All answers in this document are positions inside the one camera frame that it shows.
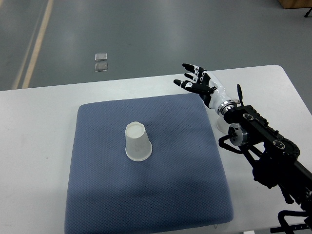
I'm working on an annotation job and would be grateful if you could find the upper metal floor plate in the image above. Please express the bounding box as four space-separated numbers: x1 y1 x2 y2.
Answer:
95 52 107 61

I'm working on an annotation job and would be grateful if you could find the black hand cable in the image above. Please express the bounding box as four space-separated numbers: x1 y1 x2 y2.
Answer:
235 84 245 107

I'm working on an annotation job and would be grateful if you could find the blue quilted cushion mat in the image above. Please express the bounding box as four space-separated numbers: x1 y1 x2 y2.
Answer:
65 94 234 234

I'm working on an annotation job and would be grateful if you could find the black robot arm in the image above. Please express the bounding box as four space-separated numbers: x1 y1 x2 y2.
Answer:
217 104 312 234

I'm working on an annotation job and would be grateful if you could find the white paper cup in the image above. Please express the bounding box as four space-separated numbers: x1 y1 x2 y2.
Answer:
125 121 152 162
216 117 230 134

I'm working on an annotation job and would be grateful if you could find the black tripod leg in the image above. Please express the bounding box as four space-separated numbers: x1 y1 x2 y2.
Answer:
304 8 312 18

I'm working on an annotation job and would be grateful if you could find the wooden box corner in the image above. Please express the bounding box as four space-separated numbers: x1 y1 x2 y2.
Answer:
278 0 312 9

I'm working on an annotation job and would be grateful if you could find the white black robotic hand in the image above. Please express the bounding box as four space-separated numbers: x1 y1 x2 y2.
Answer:
174 63 237 116

